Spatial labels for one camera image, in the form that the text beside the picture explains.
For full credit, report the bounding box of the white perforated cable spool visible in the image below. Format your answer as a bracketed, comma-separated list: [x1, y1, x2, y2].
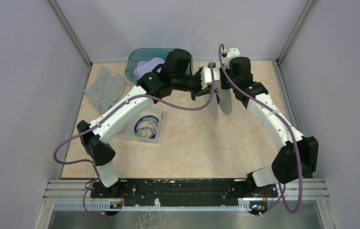
[207, 83, 232, 119]

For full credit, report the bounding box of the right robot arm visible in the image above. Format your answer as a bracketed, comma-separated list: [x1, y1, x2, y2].
[221, 56, 319, 197]

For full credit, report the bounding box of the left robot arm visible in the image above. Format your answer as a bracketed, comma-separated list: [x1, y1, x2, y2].
[77, 49, 220, 198]

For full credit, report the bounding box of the lavender cloth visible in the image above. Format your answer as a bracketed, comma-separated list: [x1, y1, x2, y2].
[133, 57, 165, 81]

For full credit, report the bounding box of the clear plastic divided tray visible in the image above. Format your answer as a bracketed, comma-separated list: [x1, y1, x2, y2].
[115, 107, 164, 144]

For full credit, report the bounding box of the teal plastic basin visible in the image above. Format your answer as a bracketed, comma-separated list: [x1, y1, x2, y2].
[125, 48, 193, 83]

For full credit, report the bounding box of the clear plastic bag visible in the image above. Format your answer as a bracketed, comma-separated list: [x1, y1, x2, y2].
[84, 67, 127, 114]

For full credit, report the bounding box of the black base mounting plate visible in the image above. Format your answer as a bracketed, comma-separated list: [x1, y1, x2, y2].
[91, 178, 278, 207]

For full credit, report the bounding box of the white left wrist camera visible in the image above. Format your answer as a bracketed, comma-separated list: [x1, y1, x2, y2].
[201, 67, 220, 89]

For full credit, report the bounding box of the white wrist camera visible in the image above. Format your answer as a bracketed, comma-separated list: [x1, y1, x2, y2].
[201, 67, 220, 89]
[222, 47, 241, 60]

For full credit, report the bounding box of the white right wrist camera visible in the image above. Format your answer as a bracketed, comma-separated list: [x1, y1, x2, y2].
[222, 47, 241, 60]

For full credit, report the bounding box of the blue cable coil green connector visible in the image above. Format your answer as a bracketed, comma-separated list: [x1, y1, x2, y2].
[134, 115, 159, 139]

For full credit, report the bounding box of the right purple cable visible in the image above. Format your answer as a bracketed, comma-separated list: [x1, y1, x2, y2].
[218, 43, 304, 217]

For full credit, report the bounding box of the white slotted cable duct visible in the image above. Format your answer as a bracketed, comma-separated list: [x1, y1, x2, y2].
[53, 199, 252, 212]

